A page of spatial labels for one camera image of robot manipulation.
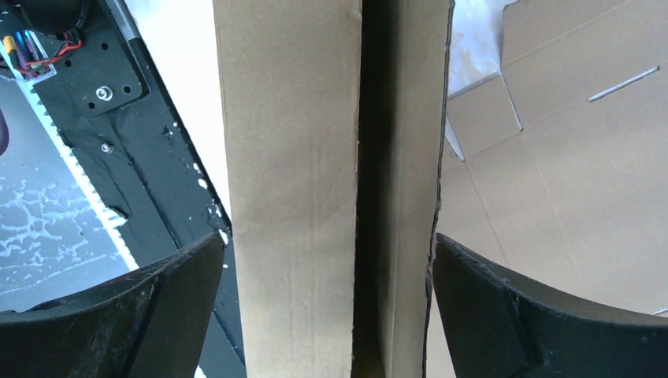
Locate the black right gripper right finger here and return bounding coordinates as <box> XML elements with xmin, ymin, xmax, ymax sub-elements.
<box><xmin>432</xmin><ymin>234</ymin><xmax>667</xmax><ymax>377</ymax></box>

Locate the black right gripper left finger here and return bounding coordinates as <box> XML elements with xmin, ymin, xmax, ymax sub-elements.
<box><xmin>1</xmin><ymin>233</ymin><xmax>225</xmax><ymax>377</ymax></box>

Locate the large cardboard box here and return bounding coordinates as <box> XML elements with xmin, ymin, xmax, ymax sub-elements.
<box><xmin>213</xmin><ymin>1</ymin><xmax>667</xmax><ymax>377</ymax></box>

